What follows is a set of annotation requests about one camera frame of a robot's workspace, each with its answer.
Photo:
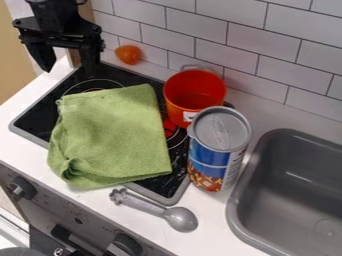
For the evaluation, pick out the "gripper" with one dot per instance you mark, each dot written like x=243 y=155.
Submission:
x=60 y=29

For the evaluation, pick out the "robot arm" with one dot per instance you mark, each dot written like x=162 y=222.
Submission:
x=53 y=8

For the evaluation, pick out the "orange tin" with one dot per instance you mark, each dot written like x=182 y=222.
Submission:
x=192 y=96

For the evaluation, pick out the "grey spoon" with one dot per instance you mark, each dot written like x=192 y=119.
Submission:
x=156 y=210

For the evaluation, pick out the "orange toy fruit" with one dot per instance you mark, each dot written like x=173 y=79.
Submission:
x=128 y=54

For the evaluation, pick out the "toy stove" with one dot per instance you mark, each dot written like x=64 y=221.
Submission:
x=89 y=126

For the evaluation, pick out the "green cloth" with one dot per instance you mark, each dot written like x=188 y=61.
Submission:
x=109 y=136

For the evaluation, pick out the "blue can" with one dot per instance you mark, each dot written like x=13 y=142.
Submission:
x=216 y=150

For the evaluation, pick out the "toy sink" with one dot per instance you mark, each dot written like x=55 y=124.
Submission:
x=289 y=196

